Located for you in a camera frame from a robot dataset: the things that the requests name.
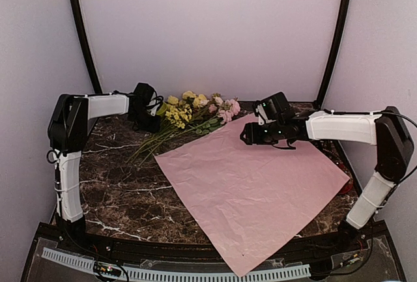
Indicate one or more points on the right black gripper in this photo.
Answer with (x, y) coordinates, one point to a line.
(253, 135)

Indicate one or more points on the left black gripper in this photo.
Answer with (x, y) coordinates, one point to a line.
(152, 128)

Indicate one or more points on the small yellow flower bunch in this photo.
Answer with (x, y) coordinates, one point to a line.
(174, 120)

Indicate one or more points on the pink carnation stem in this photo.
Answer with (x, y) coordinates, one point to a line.
(229, 110)

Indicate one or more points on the pink purple wrapping paper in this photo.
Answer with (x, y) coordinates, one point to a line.
(250, 200)

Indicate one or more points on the pale yellow flower stem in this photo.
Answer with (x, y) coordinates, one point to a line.
(188, 99)

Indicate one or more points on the pink rose stem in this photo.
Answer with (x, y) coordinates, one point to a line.
(205, 108)

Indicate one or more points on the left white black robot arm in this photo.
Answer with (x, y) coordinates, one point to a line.
(69, 130)

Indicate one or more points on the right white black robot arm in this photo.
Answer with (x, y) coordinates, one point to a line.
(386, 130)

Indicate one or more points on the green plastic bowl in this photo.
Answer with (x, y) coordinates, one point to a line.
(162, 110)

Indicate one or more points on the red floral pouch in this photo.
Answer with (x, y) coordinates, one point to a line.
(349, 184)

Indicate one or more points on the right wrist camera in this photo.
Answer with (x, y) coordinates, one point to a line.
(260, 113)

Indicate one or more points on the black front rail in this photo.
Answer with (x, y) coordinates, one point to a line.
(312, 248)

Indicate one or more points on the left black frame post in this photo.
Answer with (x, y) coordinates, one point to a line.
(84, 45)

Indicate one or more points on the black frame post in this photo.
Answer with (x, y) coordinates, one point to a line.
(333, 53)
(84, 45)

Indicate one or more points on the white slotted cable duct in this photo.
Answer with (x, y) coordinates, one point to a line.
(112, 272)

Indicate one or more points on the right black frame post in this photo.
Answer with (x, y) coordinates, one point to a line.
(333, 53)

